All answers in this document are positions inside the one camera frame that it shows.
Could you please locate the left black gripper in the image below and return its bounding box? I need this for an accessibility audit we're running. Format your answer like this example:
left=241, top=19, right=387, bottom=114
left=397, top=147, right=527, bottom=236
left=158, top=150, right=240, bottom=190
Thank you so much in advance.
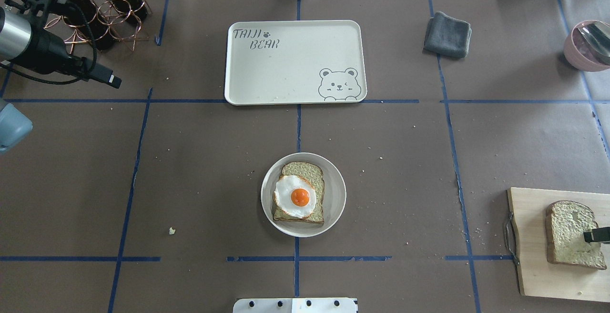
left=5, top=0, right=122, bottom=89

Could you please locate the bread slice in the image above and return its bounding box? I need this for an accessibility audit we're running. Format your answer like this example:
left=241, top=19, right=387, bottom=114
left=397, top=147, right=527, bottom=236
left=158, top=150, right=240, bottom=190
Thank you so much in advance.
left=545, top=200, right=608, bottom=271
left=273, top=162, right=326, bottom=225

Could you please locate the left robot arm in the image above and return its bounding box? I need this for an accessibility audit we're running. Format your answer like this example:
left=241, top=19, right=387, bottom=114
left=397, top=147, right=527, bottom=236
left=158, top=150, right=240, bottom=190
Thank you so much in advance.
left=0, top=0, right=122, bottom=89

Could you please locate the cream bear tray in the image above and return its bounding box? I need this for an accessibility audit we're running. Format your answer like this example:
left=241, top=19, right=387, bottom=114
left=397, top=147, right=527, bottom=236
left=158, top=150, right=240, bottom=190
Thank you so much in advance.
left=224, top=20, right=367, bottom=105

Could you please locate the dark green wine bottle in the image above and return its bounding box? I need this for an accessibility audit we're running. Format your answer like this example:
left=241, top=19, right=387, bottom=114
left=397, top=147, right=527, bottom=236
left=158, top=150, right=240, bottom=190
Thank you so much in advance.
left=62, top=0, right=115, bottom=50

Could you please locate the wooden cutting board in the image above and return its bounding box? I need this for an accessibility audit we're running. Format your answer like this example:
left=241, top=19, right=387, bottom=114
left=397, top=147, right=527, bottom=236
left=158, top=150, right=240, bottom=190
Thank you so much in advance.
left=508, top=187, right=610, bottom=303

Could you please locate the pink bowl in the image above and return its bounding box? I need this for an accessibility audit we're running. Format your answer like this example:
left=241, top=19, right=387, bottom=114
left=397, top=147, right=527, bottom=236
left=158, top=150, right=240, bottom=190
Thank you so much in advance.
left=563, top=20, right=609, bottom=72

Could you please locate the metal scoop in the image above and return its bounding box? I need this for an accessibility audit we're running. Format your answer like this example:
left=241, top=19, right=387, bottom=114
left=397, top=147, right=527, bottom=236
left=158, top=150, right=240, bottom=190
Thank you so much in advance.
left=577, top=21, right=610, bottom=65

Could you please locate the fried egg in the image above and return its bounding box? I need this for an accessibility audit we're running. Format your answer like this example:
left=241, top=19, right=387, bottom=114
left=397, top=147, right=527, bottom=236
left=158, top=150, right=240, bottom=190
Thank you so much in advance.
left=273, top=175, right=318, bottom=218

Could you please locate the bread slice on plate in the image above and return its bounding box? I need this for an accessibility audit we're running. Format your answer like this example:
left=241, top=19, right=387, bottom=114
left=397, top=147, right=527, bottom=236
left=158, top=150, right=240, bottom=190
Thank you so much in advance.
left=273, top=162, right=326, bottom=225

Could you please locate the grey folded cloth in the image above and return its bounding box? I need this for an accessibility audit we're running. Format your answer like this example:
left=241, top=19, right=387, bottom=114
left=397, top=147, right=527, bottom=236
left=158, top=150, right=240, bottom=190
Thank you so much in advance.
left=423, top=11, right=471, bottom=59

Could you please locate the white round plate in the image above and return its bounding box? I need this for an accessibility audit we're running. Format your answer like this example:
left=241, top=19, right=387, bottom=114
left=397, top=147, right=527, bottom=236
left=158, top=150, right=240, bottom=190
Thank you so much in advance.
left=260, top=152, right=346, bottom=238

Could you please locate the copper wire bottle rack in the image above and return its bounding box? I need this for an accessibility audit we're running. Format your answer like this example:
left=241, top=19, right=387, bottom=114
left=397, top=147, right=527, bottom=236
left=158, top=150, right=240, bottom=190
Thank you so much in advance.
left=61, top=0, right=151, bottom=50

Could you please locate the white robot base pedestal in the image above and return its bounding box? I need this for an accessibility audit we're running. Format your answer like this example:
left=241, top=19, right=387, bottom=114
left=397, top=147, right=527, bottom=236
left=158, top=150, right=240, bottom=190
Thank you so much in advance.
left=233, top=297, right=359, bottom=313

